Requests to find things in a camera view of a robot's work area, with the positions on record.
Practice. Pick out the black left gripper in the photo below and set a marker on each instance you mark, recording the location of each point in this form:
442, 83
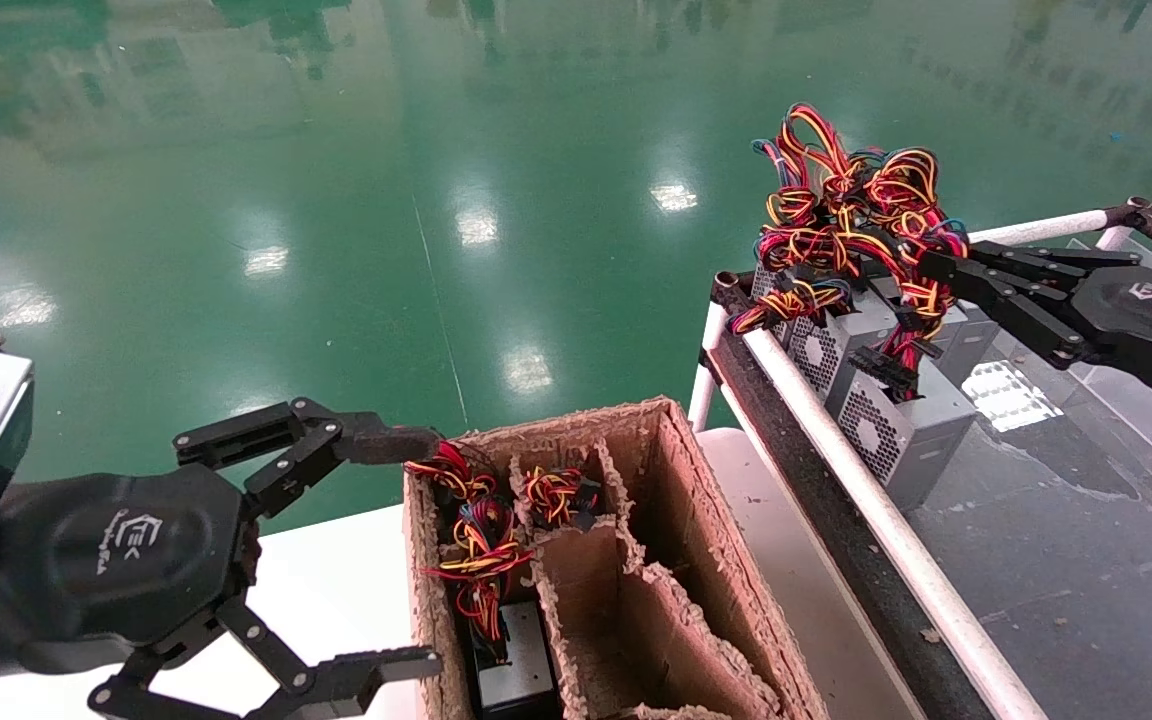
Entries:
126, 555

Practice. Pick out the grey power supply plain housing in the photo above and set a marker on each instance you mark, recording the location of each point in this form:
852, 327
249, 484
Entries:
982, 345
952, 335

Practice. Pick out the black pipe connector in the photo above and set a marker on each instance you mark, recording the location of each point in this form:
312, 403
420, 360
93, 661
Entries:
1141, 215
731, 290

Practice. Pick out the clear acrylic divider tray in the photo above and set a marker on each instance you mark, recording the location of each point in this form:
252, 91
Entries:
1136, 410

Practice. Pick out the grey power supply fan grille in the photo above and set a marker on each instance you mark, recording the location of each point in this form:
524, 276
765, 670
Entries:
821, 355

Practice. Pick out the grey power supply mesh side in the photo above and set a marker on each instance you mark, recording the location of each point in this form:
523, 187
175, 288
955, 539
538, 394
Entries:
768, 292

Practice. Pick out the brown cardboard divider box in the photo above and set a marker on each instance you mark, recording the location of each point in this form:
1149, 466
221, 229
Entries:
696, 540

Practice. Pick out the white pipe leg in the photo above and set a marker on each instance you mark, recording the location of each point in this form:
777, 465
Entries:
704, 395

